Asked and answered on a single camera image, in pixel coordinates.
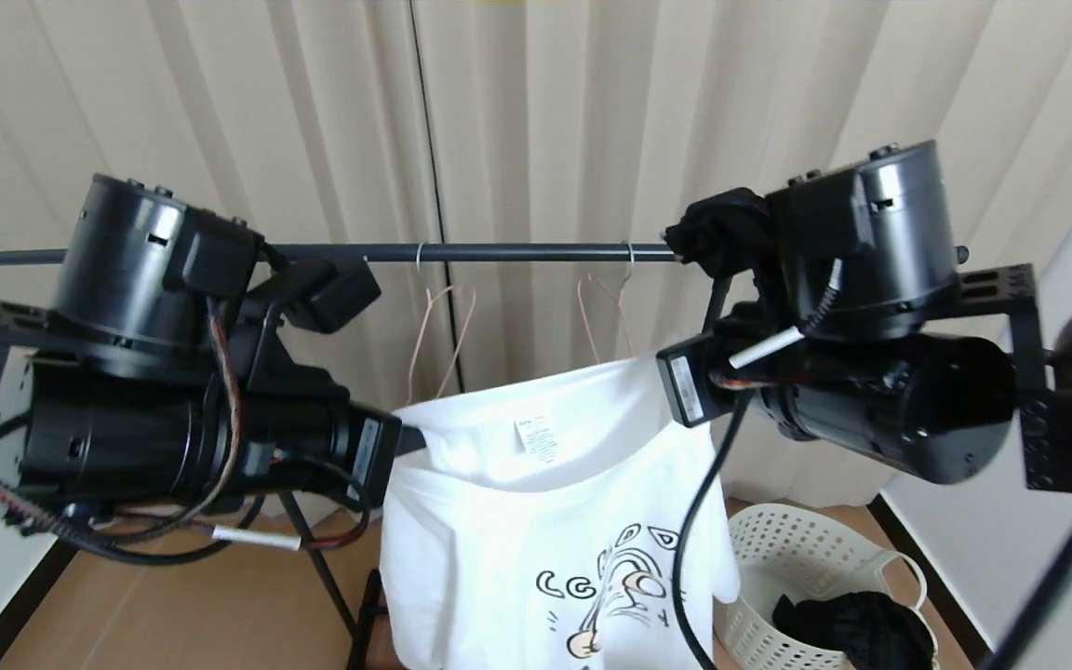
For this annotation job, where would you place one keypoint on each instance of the black garment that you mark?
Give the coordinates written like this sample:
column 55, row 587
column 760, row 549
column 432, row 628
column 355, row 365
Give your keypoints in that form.
column 852, row 633

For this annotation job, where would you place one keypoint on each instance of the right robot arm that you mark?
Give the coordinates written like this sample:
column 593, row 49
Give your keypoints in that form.
column 890, row 242

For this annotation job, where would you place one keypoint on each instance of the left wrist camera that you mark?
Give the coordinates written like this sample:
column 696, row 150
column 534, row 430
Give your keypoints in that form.
column 341, row 293

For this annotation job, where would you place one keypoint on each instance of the white printed t-shirt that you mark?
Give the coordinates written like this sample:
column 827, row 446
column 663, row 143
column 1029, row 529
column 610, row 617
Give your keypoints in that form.
column 499, row 558

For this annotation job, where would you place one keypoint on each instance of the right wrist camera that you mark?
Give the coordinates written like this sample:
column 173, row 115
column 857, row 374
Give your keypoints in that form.
column 722, row 233

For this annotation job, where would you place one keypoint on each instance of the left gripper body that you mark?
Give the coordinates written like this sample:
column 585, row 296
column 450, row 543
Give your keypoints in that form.
column 127, row 447

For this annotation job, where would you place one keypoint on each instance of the pink clothes hanger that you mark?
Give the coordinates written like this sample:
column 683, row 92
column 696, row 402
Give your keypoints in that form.
column 419, row 346
column 588, row 326

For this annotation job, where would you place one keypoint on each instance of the white laundry basket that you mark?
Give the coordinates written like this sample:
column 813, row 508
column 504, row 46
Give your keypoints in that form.
column 778, row 549

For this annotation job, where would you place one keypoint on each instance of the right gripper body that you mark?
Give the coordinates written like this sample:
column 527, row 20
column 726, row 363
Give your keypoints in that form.
column 871, row 409

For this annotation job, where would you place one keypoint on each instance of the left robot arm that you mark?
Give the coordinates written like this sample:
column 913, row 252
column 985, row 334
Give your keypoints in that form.
column 127, row 270

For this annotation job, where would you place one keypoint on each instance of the black clothes rack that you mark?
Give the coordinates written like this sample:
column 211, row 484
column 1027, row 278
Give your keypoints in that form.
column 517, row 252

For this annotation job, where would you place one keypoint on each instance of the beige curtain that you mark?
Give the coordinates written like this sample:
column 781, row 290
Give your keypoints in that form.
column 545, row 112

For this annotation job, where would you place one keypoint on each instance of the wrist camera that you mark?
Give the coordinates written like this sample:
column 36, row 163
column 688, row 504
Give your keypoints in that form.
column 341, row 293
column 722, row 233

